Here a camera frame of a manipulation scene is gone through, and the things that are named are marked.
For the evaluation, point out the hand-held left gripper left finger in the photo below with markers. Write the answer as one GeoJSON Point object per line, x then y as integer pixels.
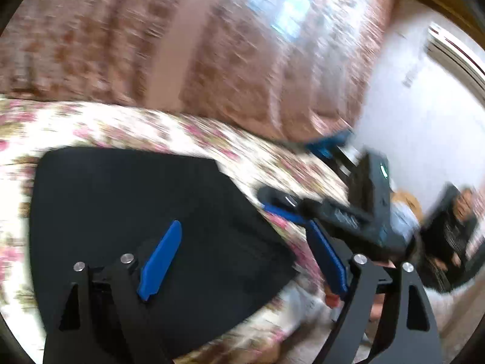
{"type": "Point", "coordinates": [159, 261]}

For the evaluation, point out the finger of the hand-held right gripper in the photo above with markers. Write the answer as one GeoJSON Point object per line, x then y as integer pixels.
{"type": "Point", "coordinates": [329, 144]}
{"type": "Point", "coordinates": [282, 206]}

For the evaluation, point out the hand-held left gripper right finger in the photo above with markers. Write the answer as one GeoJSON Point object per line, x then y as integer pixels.
{"type": "Point", "coordinates": [329, 261]}

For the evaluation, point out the black pants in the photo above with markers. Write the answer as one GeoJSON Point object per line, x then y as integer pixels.
{"type": "Point", "coordinates": [113, 197]}

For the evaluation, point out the dark object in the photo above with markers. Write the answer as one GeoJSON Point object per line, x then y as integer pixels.
{"type": "Point", "coordinates": [443, 242]}

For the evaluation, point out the floral bed sheet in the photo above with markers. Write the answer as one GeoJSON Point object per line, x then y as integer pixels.
{"type": "Point", "coordinates": [189, 132]}

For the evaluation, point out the white air conditioner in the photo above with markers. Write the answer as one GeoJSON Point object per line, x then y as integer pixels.
{"type": "Point", "coordinates": [454, 55]}

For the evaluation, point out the brown floral curtain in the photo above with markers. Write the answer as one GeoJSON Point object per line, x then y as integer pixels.
{"type": "Point", "coordinates": [113, 45]}

